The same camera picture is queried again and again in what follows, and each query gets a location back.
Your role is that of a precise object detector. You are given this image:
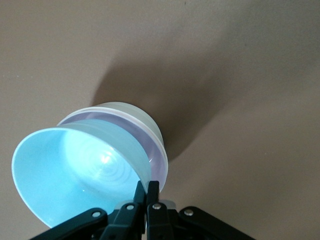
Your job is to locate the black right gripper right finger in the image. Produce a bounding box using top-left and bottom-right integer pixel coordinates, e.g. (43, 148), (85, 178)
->
(146, 180), (257, 240)

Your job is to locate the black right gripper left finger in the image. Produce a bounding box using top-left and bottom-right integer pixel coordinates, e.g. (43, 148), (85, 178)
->
(29, 180), (148, 240)

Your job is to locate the pink plastic bowl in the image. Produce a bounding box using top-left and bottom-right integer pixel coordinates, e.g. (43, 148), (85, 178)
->
(57, 109), (170, 195)

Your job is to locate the light blue plastic bowl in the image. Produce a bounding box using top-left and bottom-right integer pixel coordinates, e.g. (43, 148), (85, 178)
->
(11, 119), (153, 229)

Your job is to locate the white plastic bowl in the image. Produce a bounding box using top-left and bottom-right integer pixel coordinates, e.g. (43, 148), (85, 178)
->
(74, 101), (171, 177)

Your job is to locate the brown table mat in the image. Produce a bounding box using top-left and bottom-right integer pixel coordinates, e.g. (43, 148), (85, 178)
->
(0, 0), (320, 240)

